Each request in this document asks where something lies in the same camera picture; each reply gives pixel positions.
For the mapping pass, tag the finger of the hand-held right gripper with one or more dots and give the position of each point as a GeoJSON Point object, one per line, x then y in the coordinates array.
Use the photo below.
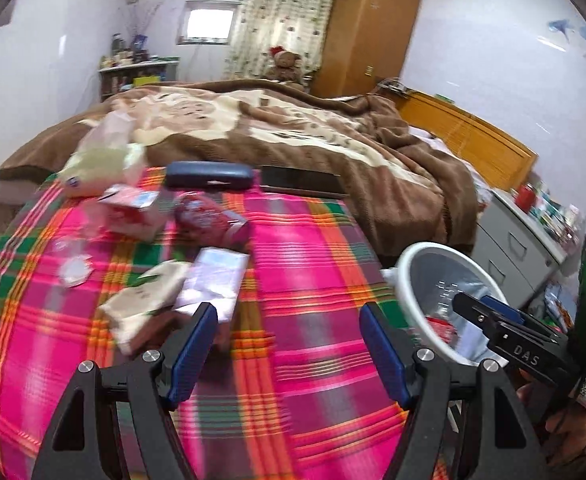
{"type": "Point", "coordinates": [478, 315]}
{"type": "Point", "coordinates": [510, 312]}

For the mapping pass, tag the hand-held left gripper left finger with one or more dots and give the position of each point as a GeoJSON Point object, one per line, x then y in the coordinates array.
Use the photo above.
{"type": "Point", "coordinates": [193, 350]}

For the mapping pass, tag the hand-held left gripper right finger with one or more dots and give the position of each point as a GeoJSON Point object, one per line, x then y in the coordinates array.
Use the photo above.
{"type": "Point", "coordinates": [383, 350]}

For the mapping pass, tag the red wrapper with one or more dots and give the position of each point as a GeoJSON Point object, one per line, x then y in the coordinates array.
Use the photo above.
{"type": "Point", "coordinates": [440, 330]}

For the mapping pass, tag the white round trash bin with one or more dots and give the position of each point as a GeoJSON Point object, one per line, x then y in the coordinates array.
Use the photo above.
{"type": "Point", "coordinates": [404, 290]}

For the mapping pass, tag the beige leaf print paper bag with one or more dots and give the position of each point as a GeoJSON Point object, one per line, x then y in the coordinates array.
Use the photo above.
{"type": "Point", "coordinates": [143, 300]}

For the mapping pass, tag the silver foil packet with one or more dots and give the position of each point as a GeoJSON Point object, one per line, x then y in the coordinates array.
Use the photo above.
{"type": "Point", "coordinates": [213, 280]}

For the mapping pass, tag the red snack packet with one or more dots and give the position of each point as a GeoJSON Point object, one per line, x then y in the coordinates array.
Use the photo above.
{"type": "Point", "coordinates": [200, 212]}

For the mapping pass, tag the clear plastic bottle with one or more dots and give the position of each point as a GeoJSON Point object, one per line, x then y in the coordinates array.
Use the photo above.
{"type": "Point", "coordinates": [75, 267]}

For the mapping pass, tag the pink red carton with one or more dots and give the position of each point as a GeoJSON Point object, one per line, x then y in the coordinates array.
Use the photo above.
{"type": "Point", "coordinates": [133, 215]}

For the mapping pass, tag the person's right hand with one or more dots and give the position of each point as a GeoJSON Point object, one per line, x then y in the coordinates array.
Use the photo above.
{"type": "Point", "coordinates": [563, 425]}

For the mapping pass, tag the grey drawer cabinet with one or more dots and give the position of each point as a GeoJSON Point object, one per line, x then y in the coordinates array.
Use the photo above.
{"type": "Point", "coordinates": [513, 245]}

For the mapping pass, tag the pink plaid cloth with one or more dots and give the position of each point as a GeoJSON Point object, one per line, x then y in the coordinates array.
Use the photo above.
{"type": "Point", "coordinates": [298, 285]}

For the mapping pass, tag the pile of small boxes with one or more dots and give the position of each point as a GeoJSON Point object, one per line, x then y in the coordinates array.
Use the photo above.
{"type": "Point", "coordinates": [560, 215]}

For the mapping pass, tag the red jar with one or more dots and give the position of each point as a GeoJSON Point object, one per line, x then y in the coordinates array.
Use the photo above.
{"type": "Point", "coordinates": [525, 199]}

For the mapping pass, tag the pale pink pillow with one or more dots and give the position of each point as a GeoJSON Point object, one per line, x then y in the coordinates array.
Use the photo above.
{"type": "Point", "coordinates": [438, 145]}

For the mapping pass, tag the dark blue glasses case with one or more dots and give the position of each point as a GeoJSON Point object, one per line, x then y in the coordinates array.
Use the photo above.
{"type": "Point", "coordinates": [208, 175]}

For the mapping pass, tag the wooden headboard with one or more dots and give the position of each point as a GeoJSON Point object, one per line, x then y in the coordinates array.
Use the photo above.
{"type": "Point", "coordinates": [473, 135]}

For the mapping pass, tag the black smartphone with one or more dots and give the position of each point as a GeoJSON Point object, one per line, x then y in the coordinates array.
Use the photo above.
{"type": "Point", "coordinates": [298, 180]}

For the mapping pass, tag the brown printed blanket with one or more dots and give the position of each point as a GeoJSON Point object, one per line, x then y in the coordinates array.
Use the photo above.
{"type": "Point", "coordinates": [323, 160]}

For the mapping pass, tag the soft tissue pack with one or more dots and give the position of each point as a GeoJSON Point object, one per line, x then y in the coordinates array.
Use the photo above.
{"type": "Point", "coordinates": [103, 165]}

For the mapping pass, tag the cluttered low shelf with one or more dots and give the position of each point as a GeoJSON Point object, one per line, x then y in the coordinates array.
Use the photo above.
{"type": "Point", "coordinates": [138, 77]}

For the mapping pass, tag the brown teddy bear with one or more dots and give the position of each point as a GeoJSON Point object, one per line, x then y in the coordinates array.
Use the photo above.
{"type": "Point", "coordinates": [285, 65]}

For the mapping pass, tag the wooden wardrobe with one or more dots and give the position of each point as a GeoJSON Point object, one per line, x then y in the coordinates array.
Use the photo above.
{"type": "Point", "coordinates": [363, 35]}

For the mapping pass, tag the vase with dried branches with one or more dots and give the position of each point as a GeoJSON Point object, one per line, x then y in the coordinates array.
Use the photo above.
{"type": "Point", "coordinates": [138, 42]}

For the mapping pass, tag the small window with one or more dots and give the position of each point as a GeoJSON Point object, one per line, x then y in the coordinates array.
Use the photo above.
{"type": "Point", "coordinates": [205, 22]}

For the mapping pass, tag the patterned curtain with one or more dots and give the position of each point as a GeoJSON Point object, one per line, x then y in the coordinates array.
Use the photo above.
{"type": "Point", "coordinates": [268, 25]}

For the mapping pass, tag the blue dolphin wall sticker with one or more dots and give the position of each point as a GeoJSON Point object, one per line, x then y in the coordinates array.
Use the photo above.
{"type": "Point", "coordinates": [560, 27]}

